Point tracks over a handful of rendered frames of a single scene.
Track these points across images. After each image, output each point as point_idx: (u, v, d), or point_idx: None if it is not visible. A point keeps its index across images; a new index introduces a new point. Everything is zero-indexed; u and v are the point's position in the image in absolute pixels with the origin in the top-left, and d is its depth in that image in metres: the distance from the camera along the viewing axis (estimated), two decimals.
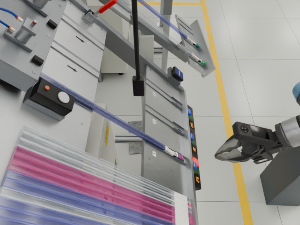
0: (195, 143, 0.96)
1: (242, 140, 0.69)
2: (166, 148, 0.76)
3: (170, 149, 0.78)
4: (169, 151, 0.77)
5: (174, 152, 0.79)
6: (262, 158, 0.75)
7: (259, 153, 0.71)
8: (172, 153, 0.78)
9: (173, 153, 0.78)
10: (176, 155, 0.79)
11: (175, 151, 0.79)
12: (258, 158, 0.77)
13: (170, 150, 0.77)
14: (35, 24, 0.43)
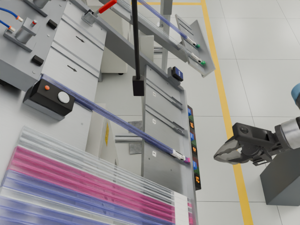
0: (195, 143, 0.96)
1: (242, 141, 0.69)
2: (174, 152, 0.78)
3: (178, 153, 0.80)
4: (177, 154, 0.79)
5: (182, 155, 0.81)
6: (261, 160, 0.75)
7: (258, 154, 0.71)
8: (179, 156, 0.79)
9: (181, 156, 0.80)
10: (183, 158, 0.81)
11: (182, 154, 0.81)
12: (257, 160, 0.77)
13: (177, 154, 0.79)
14: (35, 24, 0.43)
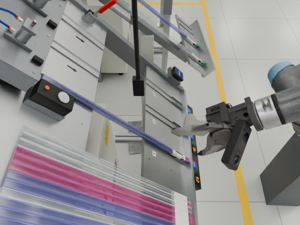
0: (195, 143, 0.96)
1: None
2: (174, 152, 0.78)
3: (178, 153, 0.80)
4: (177, 154, 0.79)
5: (182, 155, 0.81)
6: None
7: None
8: (179, 156, 0.79)
9: (181, 156, 0.80)
10: (183, 158, 0.81)
11: (182, 154, 0.81)
12: None
13: (177, 154, 0.79)
14: (35, 24, 0.43)
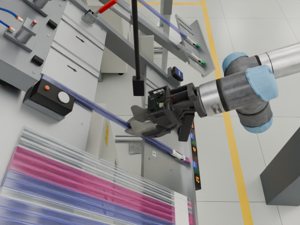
0: (195, 143, 0.96)
1: None
2: (174, 152, 0.78)
3: (178, 153, 0.80)
4: (177, 154, 0.79)
5: (182, 155, 0.81)
6: None
7: None
8: (179, 156, 0.79)
9: (181, 156, 0.80)
10: (183, 158, 0.81)
11: (182, 154, 0.81)
12: (156, 96, 0.62)
13: (177, 154, 0.79)
14: (35, 24, 0.43)
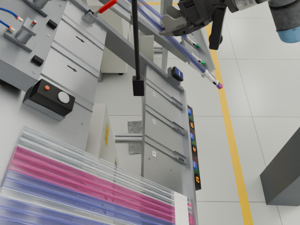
0: (195, 143, 0.96)
1: None
2: (206, 72, 0.78)
3: (211, 75, 0.80)
4: (210, 75, 0.79)
5: (215, 79, 0.80)
6: None
7: None
8: (212, 78, 0.79)
9: (214, 79, 0.80)
10: (215, 81, 0.80)
11: (215, 78, 0.81)
12: None
13: (210, 75, 0.79)
14: (35, 24, 0.43)
